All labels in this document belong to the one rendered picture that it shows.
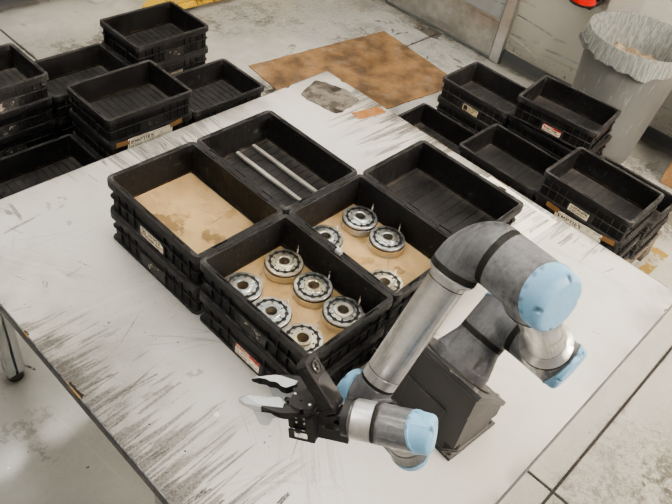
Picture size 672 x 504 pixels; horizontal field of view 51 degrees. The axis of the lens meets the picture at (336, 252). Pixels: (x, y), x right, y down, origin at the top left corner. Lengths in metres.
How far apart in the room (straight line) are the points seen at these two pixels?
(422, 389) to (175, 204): 0.88
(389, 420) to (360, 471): 0.46
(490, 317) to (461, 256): 0.41
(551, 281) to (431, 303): 0.23
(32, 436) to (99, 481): 0.29
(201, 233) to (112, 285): 0.28
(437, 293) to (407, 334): 0.10
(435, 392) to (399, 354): 0.35
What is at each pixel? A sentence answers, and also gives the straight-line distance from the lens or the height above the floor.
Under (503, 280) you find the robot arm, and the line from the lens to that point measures 1.23.
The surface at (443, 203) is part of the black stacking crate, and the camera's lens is 2.24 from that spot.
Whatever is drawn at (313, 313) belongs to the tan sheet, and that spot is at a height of 0.83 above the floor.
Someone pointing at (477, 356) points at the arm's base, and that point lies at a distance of 1.66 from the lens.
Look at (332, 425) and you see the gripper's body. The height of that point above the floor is 1.06.
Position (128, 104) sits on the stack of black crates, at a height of 0.49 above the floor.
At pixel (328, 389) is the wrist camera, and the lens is 1.31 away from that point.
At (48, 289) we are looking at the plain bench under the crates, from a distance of 2.06.
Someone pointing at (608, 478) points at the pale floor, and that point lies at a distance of 2.85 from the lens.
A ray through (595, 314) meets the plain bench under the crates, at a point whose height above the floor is 0.70.
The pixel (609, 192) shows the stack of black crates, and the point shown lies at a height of 0.49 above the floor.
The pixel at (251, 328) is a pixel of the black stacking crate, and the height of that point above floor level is 0.86.
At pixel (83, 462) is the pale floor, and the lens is 2.54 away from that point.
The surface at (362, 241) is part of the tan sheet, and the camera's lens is 2.03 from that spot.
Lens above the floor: 2.19
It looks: 43 degrees down
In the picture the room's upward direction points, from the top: 11 degrees clockwise
